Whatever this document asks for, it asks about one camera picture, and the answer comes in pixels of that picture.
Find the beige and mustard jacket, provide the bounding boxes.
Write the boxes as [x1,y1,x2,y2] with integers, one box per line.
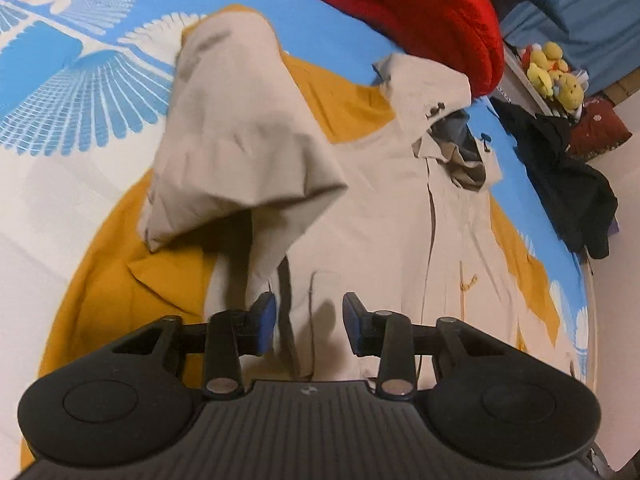
[20,4,576,472]

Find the blue and white printed bedsheet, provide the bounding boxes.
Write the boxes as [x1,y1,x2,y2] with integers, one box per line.
[0,0,597,472]

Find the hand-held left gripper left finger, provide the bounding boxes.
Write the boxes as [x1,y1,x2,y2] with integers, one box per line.
[106,292,278,399]

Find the blue cloth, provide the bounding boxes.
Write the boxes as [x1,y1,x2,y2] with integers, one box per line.
[500,0,640,95]

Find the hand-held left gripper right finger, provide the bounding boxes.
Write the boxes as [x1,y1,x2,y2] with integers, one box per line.
[341,291,502,400]

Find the red knit sweater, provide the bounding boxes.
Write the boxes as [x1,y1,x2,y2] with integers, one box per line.
[263,0,506,100]

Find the yellow plush toys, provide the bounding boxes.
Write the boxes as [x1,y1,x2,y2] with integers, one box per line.
[492,40,576,117]

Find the black garment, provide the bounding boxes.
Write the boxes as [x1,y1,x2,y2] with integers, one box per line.
[492,97,620,260]

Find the yellow plush toy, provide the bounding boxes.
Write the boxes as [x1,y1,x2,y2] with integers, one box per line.
[522,48,553,97]
[550,73,586,111]
[543,41,570,72]

